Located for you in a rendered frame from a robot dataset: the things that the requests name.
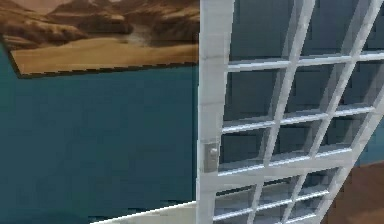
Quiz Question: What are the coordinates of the white glass-paned room door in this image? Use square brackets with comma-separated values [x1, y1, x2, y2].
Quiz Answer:
[195, 0, 384, 224]

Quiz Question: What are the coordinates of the grey door knob plate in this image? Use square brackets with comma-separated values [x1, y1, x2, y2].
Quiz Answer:
[203, 142, 220, 174]

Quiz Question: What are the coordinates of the brown desert landscape picture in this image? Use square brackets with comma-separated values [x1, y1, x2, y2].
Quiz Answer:
[0, 0, 201, 79]

